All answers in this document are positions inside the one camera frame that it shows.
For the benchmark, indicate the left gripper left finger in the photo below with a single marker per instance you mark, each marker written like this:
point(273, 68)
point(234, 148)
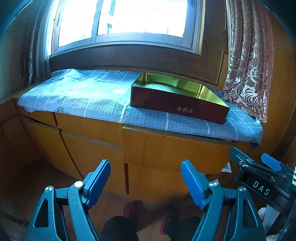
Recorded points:
point(48, 220)

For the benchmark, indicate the wooden cabinet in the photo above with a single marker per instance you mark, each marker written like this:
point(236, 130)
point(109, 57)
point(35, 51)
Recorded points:
point(145, 163)

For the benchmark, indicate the person's right hand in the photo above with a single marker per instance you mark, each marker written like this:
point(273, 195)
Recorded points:
point(268, 216)

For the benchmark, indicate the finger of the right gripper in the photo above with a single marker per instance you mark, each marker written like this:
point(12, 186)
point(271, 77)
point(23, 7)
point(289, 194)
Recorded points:
point(272, 163)

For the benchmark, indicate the blue patterned tablecloth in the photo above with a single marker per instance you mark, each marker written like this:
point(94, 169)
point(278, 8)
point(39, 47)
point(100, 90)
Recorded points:
point(105, 95)

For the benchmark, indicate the window with grey frame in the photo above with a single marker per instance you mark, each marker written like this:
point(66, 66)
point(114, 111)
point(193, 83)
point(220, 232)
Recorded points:
point(170, 24)

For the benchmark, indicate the brown floral curtain right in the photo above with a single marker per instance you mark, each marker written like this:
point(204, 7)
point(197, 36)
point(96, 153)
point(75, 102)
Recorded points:
point(250, 57)

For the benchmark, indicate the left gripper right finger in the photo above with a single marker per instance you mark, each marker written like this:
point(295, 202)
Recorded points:
point(243, 221)

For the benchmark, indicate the curtain left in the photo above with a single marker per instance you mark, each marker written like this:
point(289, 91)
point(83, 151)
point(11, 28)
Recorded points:
point(34, 65)

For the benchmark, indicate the dark red metal tin box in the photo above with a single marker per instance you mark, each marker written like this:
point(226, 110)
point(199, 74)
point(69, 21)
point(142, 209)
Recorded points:
point(179, 96)

